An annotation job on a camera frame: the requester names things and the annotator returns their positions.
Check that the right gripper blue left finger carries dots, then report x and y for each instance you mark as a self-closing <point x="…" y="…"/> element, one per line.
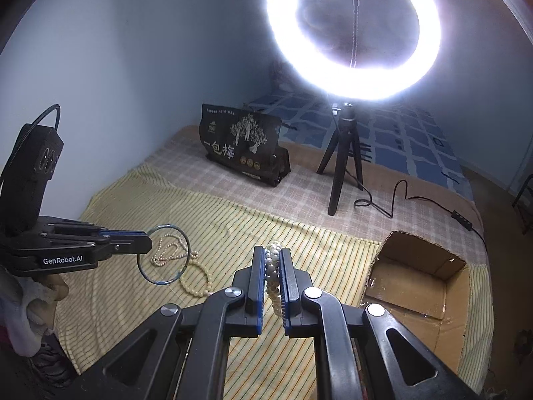
<point x="254" y="303"/>

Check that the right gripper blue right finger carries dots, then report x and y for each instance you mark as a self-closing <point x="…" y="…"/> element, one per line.
<point x="293" y="282"/>

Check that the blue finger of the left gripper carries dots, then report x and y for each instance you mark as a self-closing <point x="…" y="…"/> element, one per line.
<point x="122" y="234"/>
<point x="130" y="245"/>

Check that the left hand in white glove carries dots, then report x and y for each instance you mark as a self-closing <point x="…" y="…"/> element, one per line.
<point x="28" y="309"/>

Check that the pink plaid bed sheet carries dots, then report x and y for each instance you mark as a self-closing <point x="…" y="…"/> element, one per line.
<point x="421" y="208"/>

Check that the open cardboard box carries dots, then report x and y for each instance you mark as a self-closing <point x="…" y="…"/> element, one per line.
<point x="426" y="288"/>

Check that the black printed snack bag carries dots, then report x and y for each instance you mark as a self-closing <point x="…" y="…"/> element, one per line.
<point x="245" y="141"/>

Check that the black mini tripod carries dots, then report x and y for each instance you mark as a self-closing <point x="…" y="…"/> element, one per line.
<point x="344" y="140"/>

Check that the black camera box with cable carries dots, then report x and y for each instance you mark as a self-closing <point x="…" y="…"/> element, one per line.
<point x="27" y="171"/>

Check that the white ring light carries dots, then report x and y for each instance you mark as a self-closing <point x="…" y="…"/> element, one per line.
<point x="373" y="83"/>

